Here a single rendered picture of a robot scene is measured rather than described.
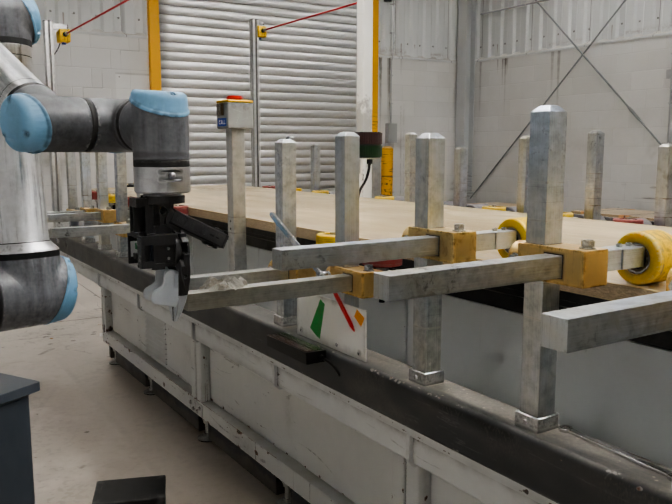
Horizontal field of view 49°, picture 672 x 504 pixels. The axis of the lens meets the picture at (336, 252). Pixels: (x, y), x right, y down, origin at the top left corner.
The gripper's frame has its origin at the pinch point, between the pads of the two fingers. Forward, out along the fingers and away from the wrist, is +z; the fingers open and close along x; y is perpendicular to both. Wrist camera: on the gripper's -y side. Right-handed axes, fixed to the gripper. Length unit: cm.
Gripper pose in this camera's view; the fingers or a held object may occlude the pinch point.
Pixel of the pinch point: (178, 313)
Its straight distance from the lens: 127.4
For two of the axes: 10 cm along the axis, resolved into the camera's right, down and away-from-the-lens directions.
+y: -8.4, 0.8, -5.4
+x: 5.4, 1.2, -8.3
